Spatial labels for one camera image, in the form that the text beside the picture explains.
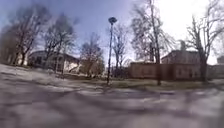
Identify grass strip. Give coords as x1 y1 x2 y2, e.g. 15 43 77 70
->
61 74 224 92

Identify brick building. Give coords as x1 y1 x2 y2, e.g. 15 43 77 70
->
128 40 224 82

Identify dark lamp post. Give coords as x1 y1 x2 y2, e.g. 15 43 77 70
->
105 16 118 86

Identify pale building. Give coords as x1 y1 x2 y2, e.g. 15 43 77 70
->
27 49 82 74

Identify grey asphalt road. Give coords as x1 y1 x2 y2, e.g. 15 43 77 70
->
0 63 224 128

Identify group of bare trees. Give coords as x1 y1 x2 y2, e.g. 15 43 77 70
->
0 0 224 86

